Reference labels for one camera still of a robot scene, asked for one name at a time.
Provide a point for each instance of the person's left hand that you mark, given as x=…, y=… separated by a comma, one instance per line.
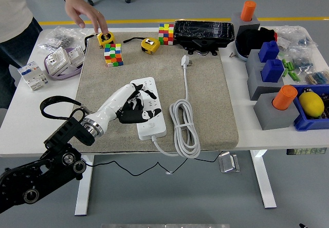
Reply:
x=82, y=9

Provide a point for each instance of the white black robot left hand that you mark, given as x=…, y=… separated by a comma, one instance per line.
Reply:
x=110, y=104

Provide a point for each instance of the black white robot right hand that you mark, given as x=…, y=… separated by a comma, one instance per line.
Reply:
x=303, y=226

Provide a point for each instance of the yellow tape measure black label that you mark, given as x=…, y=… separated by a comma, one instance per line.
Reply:
x=106, y=39

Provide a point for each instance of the white power strip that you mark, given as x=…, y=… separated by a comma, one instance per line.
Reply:
x=151, y=130

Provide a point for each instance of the colourful scrambled puzzle cube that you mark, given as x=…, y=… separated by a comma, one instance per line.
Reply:
x=113, y=56

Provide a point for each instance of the colourful cube with yellow cross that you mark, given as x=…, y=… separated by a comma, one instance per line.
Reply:
x=166, y=34

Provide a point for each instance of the black plastic-wrapped box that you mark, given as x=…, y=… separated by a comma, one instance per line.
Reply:
x=203, y=31

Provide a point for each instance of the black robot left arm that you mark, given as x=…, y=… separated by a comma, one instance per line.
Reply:
x=20, y=184

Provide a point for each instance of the clear bag of metal parts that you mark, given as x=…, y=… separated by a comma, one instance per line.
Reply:
x=60, y=36

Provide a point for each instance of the white table leg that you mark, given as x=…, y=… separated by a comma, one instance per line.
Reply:
x=264, y=181
x=83, y=194

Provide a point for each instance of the lilac tray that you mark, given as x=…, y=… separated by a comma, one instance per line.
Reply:
x=55, y=77

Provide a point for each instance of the person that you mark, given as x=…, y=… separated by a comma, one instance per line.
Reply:
x=13, y=7

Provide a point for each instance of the yellow tape measure silver clip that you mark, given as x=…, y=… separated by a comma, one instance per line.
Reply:
x=150, y=45

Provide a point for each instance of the table control panel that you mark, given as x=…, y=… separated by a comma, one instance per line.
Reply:
x=306, y=151

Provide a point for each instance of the white circuit breaker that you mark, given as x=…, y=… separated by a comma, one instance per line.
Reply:
x=32, y=76

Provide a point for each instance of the grey-brown mat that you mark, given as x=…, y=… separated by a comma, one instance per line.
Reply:
x=205, y=97

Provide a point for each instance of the blue plastic bin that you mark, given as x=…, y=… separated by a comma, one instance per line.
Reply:
x=308, y=125

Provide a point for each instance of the grey block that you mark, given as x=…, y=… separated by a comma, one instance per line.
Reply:
x=275, y=118
x=253, y=59
x=237, y=22
x=259, y=89

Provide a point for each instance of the yellow lemon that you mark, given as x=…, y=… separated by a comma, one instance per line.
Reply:
x=311, y=104

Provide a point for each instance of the orange cylinder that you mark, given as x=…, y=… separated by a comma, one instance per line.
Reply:
x=285, y=97
x=248, y=9

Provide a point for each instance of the clear bag of resistors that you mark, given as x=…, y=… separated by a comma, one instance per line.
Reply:
x=317, y=78

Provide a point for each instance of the green cylinder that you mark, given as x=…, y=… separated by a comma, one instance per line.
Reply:
x=296, y=77
x=290, y=65
x=284, y=63
x=285, y=73
x=291, y=74

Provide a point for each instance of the black cloth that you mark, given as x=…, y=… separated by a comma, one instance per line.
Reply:
x=253, y=39

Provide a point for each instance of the blue block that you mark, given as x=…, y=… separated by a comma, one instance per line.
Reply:
x=268, y=52
x=272, y=71

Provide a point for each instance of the clear bag of blue parts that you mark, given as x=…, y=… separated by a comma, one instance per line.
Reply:
x=302, y=58
x=295, y=35

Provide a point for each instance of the small red object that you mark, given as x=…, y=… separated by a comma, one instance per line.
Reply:
x=275, y=36

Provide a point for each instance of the white wall switch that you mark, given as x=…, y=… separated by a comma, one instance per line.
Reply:
x=75, y=56

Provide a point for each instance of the white wall socket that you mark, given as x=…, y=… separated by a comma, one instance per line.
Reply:
x=55, y=59

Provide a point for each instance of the silver metal bracket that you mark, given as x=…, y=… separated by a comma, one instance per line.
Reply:
x=228, y=163

